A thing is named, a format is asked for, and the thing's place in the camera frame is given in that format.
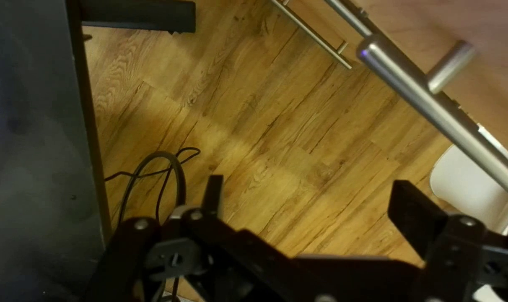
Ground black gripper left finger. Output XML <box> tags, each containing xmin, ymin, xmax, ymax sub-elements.
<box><xmin>201</xmin><ymin>175</ymin><xmax>223</xmax><ymax>217</ymax></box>

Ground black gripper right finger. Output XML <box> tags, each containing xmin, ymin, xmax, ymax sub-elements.
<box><xmin>387</xmin><ymin>180</ymin><xmax>447</xmax><ymax>259</ymax></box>

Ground white wooden drawer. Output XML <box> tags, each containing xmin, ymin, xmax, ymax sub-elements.
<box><xmin>355</xmin><ymin>0</ymin><xmax>508</xmax><ymax>150</ymax></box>

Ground dark grey panel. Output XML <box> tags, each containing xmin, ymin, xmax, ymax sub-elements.
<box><xmin>0</xmin><ymin>0</ymin><xmax>109</xmax><ymax>302</ymax></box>

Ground black floor cables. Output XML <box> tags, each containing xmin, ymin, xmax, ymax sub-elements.
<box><xmin>102</xmin><ymin>146</ymin><xmax>202</xmax><ymax>225</ymax></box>

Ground silver drawer bar handle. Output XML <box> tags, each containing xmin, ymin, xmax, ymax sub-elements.
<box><xmin>325</xmin><ymin>0</ymin><xmax>508</xmax><ymax>192</ymax></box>

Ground silver lower drawer handle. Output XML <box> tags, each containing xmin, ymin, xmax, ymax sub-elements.
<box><xmin>271</xmin><ymin>0</ymin><xmax>355</xmax><ymax>71</ymax></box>

